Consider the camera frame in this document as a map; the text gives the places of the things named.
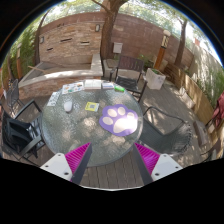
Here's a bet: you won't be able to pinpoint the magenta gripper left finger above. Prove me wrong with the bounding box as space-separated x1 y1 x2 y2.
41 142 92 185

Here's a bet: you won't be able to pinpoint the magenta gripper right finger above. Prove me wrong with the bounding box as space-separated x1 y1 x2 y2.
133 143 182 185

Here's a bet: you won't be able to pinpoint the black mesh chair right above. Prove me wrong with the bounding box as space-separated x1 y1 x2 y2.
138 106 192 156

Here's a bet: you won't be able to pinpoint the purple paw print mousepad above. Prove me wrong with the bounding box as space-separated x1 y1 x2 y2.
99 104 138 136

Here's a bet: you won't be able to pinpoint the black metal chair left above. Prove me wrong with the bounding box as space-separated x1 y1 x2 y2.
1 99 45 166

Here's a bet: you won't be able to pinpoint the round glass patio table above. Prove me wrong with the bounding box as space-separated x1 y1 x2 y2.
42 87 143 167

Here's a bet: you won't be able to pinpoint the yellow green card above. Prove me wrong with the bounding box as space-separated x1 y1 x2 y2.
85 102 99 112

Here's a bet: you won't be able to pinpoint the white leaflet at table edge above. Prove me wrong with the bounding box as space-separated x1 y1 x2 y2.
47 92 60 106

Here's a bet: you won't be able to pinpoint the colourful picture sheet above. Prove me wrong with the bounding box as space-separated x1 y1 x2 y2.
62 82 84 94

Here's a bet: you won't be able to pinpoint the white stacked booklets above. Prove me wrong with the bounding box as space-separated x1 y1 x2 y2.
84 79 101 89

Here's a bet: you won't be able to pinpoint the green small box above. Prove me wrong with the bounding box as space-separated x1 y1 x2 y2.
114 86 125 92

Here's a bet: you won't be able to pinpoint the small white purple booklet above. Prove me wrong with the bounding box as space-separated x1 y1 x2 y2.
102 82 114 89

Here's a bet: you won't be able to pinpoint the white square planter box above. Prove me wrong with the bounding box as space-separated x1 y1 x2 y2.
146 68 166 90

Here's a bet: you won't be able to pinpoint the black chair far left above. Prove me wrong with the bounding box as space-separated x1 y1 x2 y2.
6 79 24 115

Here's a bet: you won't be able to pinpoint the dark metal chair behind table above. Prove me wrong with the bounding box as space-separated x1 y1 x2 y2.
109 56 148 101

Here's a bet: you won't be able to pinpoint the tree trunk centre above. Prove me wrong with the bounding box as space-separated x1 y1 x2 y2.
91 0 128 59

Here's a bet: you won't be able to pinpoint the grey wall mounted box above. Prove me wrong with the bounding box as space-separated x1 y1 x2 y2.
113 42 123 54

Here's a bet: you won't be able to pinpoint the wooden lamp post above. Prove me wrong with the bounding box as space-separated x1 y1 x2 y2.
154 30 171 70

